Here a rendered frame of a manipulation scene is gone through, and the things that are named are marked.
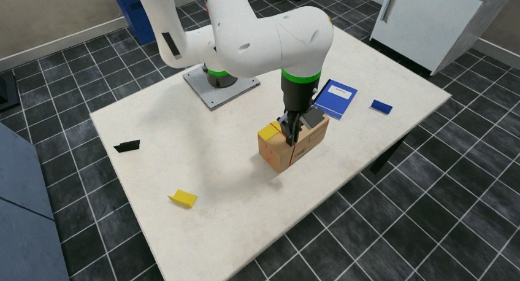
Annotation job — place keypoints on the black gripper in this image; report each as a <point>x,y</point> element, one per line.
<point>289,123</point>

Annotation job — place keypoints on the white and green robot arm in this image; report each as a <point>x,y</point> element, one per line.
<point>238,45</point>

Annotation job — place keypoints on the blue notebook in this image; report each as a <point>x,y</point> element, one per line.
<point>334,98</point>

